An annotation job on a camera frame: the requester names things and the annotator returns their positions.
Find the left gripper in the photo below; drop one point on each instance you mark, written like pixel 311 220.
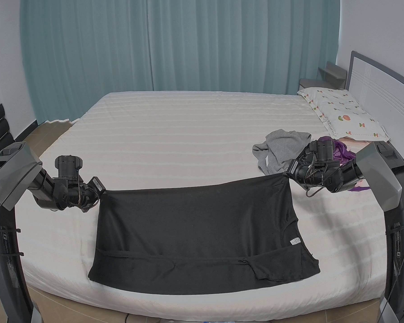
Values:
pixel 89 195

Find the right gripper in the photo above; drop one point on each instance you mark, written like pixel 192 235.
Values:
pixel 301 172

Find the black T-shirt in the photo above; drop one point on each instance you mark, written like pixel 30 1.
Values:
pixel 195 234

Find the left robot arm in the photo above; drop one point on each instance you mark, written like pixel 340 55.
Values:
pixel 13 173

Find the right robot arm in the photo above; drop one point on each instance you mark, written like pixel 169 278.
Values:
pixel 380 173

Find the bed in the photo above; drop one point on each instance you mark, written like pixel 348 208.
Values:
pixel 171 140

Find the grey garment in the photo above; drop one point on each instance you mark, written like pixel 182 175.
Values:
pixel 279 150

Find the purple garment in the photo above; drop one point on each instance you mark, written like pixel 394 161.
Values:
pixel 343 150

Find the white printed pillow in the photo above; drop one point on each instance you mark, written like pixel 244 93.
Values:
pixel 343 113

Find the grey bedside table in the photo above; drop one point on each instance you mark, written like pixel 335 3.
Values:
pixel 323 78

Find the blue-green curtain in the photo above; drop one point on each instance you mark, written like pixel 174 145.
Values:
pixel 87 45
pixel 239 32

